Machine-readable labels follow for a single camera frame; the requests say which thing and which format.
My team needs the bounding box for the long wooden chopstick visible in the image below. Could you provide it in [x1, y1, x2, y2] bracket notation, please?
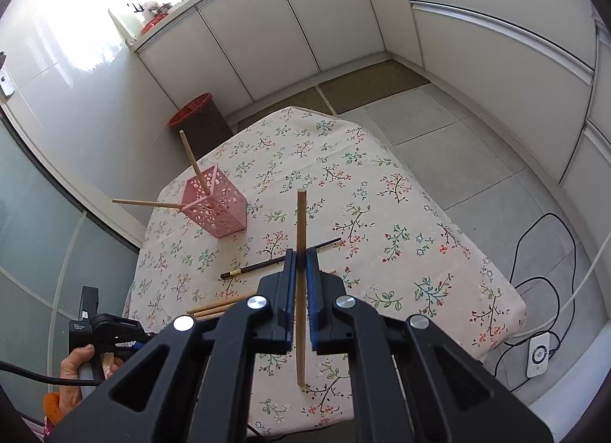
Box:
[296, 189, 307, 387]

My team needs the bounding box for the frosted glass door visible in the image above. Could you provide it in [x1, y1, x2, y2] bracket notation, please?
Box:
[0, 109, 144, 425]

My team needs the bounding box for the red plastic basket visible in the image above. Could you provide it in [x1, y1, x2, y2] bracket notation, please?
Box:
[141, 11, 171, 36]

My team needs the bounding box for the white power strip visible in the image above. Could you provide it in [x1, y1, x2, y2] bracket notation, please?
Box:
[525, 332, 554, 381]

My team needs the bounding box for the pink perforated utensil holder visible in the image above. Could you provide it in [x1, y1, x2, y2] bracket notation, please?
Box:
[183, 163, 248, 239]

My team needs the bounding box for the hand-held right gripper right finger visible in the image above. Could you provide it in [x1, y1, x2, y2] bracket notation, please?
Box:
[307, 248, 554, 443]

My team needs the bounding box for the brown floor mat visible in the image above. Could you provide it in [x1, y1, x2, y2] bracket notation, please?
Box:
[229, 86, 337, 138]
[317, 59, 431, 115]

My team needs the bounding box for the person's left hand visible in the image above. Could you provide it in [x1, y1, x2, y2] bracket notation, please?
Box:
[60, 346, 123, 417]

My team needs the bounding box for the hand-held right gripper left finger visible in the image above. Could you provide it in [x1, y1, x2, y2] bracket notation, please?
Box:
[48, 248, 297, 443]

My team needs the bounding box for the white base cabinet with drawers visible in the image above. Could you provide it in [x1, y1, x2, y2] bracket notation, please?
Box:
[389, 0, 611, 234]

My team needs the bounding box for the person's left forearm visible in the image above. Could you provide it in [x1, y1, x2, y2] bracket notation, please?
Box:
[40, 390, 68, 441]

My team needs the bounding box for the white base cabinet with doors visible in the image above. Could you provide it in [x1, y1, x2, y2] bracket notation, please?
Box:
[134, 0, 397, 115]

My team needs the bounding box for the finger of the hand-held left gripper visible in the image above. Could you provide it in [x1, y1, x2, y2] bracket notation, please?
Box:
[113, 335, 158, 361]

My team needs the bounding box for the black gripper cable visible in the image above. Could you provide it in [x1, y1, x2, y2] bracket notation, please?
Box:
[0, 361, 103, 385]

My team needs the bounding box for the black chopstick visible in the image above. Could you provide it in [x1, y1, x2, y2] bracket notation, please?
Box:
[220, 238, 343, 280]

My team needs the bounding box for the white floor cable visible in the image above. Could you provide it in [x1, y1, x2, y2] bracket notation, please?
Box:
[518, 228, 611, 335]

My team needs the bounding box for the red trash bin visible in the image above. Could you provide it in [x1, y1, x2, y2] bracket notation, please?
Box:
[167, 93, 233, 152]

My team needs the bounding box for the white cutting board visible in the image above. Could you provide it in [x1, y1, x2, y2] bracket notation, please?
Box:
[107, 8, 139, 43]

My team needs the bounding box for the black floor cable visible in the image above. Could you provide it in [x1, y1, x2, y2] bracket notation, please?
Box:
[494, 213, 580, 377]

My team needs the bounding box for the silver door handle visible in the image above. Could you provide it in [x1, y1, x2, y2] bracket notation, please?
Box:
[0, 50, 15, 101]

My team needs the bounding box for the floral tablecloth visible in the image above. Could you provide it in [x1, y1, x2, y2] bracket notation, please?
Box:
[123, 106, 527, 443]

